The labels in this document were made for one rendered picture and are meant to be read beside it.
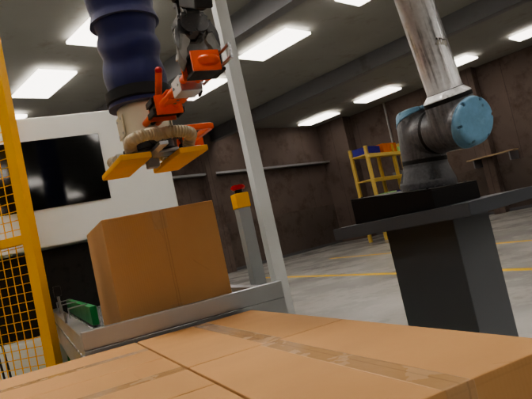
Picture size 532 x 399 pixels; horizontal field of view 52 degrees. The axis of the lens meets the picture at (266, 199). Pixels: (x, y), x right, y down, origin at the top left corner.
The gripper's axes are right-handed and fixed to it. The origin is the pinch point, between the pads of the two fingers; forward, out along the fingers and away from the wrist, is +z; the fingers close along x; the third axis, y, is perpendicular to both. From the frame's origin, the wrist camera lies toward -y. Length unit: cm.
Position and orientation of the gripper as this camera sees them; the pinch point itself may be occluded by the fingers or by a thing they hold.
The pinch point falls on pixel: (203, 66)
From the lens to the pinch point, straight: 141.1
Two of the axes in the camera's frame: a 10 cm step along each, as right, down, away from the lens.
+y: -4.1, 1.5, 9.0
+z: 2.1, 9.8, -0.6
